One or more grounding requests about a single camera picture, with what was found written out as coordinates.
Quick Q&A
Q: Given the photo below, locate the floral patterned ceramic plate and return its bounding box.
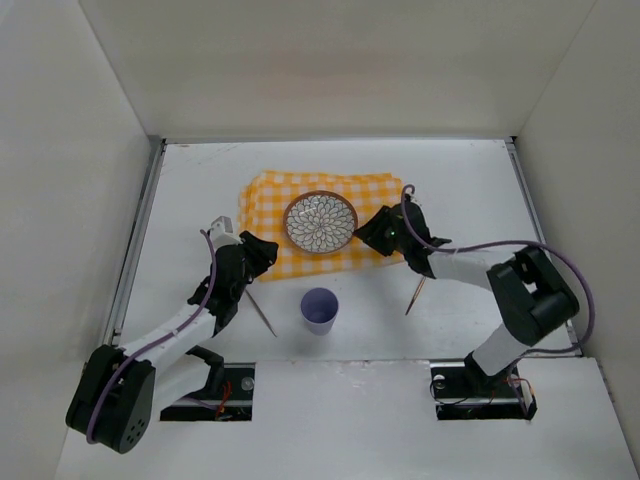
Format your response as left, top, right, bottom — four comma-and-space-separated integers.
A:
283, 190, 358, 255

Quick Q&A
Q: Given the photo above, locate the lilac plastic cup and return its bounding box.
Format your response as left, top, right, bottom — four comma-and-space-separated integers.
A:
300, 287, 339, 336

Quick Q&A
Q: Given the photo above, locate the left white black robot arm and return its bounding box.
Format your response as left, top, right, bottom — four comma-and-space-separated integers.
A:
65, 227, 279, 454

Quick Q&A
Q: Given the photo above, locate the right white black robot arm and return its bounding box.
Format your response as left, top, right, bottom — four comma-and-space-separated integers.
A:
354, 198, 579, 390

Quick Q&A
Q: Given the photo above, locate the silver metal fork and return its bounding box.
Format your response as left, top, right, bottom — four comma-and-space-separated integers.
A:
246, 290, 278, 338

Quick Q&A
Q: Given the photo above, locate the copper coloured spoon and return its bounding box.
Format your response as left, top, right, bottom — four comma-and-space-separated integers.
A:
405, 276, 428, 316

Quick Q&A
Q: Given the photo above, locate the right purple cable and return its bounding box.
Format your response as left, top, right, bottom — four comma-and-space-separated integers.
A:
399, 184, 599, 419

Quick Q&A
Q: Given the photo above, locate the purple cable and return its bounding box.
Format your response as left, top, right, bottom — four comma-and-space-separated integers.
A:
399, 184, 599, 419
85, 228, 224, 444

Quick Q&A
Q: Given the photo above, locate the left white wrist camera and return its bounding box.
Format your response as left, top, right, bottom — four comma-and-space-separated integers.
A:
208, 216, 242, 249

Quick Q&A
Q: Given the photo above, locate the right aluminium table rail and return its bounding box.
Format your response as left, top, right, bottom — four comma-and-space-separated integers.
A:
504, 136, 584, 357

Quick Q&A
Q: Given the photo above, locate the aluminium table rail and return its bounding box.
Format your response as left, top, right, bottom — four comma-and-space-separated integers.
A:
98, 135, 166, 345
504, 136, 584, 357

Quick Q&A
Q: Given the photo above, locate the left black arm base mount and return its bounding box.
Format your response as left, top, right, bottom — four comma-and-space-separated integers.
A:
159, 346, 256, 422

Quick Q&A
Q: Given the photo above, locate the left aluminium table rail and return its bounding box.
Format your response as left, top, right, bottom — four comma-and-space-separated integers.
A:
98, 135, 166, 345

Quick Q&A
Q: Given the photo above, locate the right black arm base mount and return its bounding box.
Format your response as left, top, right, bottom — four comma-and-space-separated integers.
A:
429, 361, 538, 421

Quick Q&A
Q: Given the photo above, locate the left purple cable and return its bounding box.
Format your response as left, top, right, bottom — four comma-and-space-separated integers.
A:
85, 228, 224, 444

